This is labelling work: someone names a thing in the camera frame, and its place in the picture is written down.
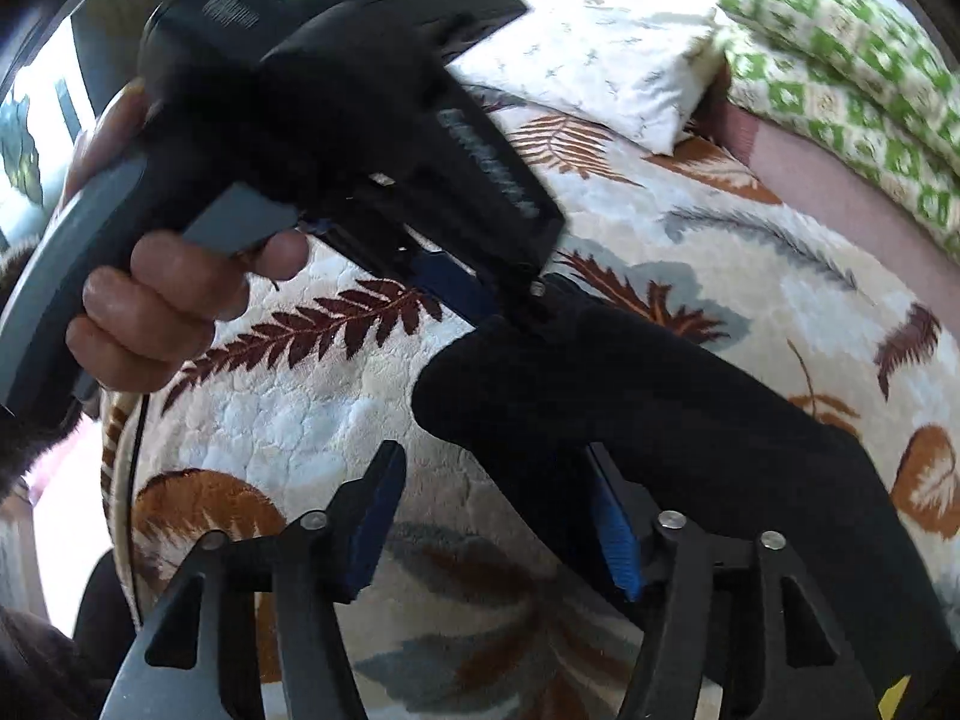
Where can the white pillow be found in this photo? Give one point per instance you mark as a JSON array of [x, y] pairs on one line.
[[600, 64]]

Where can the pink bed sheet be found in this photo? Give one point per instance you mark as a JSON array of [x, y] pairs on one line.
[[847, 202]]

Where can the leaf print blanket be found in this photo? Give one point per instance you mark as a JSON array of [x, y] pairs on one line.
[[300, 405]]

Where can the green patterned pillow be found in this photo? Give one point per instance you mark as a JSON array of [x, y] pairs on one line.
[[825, 120], [840, 22]]

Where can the black pants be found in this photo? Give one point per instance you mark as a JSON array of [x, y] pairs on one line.
[[675, 420]]

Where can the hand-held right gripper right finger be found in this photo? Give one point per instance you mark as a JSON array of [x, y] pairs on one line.
[[616, 540]]

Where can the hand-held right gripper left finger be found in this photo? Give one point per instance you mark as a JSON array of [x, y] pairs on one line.
[[373, 521]]

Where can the person's left hand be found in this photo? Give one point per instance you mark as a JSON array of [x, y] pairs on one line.
[[161, 315]]

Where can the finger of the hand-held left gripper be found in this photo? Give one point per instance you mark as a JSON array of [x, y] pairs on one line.
[[537, 292], [448, 286]]

